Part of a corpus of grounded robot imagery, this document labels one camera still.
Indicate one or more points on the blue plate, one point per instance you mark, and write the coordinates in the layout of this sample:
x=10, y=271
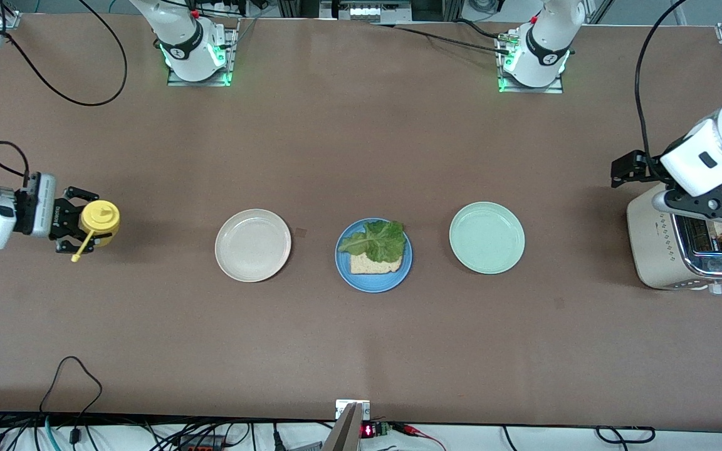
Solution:
x=373, y=283

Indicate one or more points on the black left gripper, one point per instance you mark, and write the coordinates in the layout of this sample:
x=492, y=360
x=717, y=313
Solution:
x=634, y=164

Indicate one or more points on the pale green plate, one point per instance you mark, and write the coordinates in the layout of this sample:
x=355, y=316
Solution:
x=486, y=238

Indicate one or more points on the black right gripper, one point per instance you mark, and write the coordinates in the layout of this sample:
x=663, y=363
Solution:
x=62, y=217

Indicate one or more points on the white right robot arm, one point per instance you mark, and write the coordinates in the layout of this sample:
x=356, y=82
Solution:
x=185, y=44

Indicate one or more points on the small red LED module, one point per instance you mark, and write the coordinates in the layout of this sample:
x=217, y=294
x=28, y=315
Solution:
x=368, y=431

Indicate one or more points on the white device on frame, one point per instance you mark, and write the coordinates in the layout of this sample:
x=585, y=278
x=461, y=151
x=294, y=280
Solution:
x=367, y=11

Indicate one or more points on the yellow mustard squeeze bottle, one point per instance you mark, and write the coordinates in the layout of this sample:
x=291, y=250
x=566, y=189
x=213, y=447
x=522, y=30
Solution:
x=101, y=219

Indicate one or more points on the black power strip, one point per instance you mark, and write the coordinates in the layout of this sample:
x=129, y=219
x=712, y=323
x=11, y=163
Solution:
x=198, y=446

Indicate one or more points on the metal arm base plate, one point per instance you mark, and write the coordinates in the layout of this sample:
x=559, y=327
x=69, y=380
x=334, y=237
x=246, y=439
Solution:
x=527, y=90
x=173, y=78

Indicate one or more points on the white metal edge bracket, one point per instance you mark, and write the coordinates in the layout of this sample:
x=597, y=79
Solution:
x=342, y=407

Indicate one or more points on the grey metal pole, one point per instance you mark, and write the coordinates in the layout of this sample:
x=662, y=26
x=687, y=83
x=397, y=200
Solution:
x=343, y=435

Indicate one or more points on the beige plate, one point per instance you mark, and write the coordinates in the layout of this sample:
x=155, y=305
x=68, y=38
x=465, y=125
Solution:
x=252, y=245

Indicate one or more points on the green lettuce leaf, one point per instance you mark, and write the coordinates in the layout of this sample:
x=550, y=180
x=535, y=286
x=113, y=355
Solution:
x=383, y=241

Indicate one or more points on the cream and chrome toaster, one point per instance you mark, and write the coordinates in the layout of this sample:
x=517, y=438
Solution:
x=649, y=250

